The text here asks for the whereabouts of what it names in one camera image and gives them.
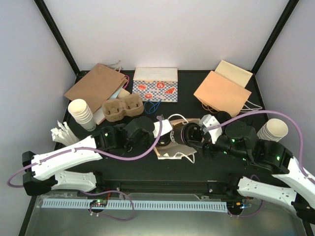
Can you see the black lid stack left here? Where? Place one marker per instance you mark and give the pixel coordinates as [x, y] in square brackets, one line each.
[223, 116]

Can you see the bundle of wrapped straws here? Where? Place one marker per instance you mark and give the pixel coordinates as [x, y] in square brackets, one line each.
[63, 134]

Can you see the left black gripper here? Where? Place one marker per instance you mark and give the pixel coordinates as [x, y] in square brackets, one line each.
[149, 145]

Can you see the left black frame post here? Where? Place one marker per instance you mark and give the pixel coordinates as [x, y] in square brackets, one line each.
[42, 7]

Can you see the orange flat bag right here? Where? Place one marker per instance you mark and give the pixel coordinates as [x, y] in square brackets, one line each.
[222, 94]

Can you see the stack of paper cups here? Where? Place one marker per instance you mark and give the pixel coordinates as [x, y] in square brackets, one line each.
[273, 130]
[82, 114]

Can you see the blue slotted cable duct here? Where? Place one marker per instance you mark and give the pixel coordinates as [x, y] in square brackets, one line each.
[137, 205]

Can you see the black frame post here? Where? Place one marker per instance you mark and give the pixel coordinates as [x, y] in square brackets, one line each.
[42, 7]
[284, 17]

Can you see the right stack of paper cups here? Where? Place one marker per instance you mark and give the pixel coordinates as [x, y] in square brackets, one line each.
[273, 130]

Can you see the left stack of paper cups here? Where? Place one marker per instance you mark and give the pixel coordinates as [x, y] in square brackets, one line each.
[82, 114]

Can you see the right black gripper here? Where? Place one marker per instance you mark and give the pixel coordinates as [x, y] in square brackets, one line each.
[207, 147]

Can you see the brown flat paper bag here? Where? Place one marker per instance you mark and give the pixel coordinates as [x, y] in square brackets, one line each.
[97, 86]

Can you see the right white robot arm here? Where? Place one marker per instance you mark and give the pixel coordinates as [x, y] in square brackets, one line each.
[241, 142]

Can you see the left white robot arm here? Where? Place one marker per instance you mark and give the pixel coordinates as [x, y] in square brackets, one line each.
[50, 171]

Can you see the right black frame post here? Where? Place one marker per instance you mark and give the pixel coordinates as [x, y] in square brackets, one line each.
[284, 17]

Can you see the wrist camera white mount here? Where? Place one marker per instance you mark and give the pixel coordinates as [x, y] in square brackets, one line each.
[210, 125]
[166, 127]

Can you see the checkered printed paper bag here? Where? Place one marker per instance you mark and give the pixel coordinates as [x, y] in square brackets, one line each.
[156, 84]

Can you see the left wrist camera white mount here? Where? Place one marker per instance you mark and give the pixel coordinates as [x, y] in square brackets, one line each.
[166, 127]

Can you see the tan flat paper bag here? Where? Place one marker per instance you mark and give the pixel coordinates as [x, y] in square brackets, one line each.
[233, 73]

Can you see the orange kraft paper bag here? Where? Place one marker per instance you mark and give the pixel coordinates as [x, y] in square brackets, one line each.
[175, 151]

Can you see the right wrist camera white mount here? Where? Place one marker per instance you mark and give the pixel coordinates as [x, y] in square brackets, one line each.
[210, 125]

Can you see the stack of pulp cup carriers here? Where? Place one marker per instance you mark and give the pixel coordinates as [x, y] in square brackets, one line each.
[116, 109]

